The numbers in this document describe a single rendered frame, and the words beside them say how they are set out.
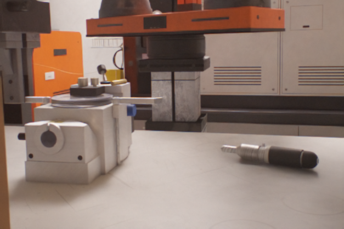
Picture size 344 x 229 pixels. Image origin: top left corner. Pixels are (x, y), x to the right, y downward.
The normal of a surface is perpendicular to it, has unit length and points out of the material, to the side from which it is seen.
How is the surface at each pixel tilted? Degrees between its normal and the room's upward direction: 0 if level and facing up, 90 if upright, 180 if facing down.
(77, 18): 90
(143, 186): 0
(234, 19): 90
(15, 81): 90
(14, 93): 90
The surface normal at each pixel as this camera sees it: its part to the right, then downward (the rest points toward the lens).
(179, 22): -0.64, 0.11
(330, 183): -0.02, -0.99
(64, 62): 0.96, 0.01
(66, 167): -0.22, 0.12
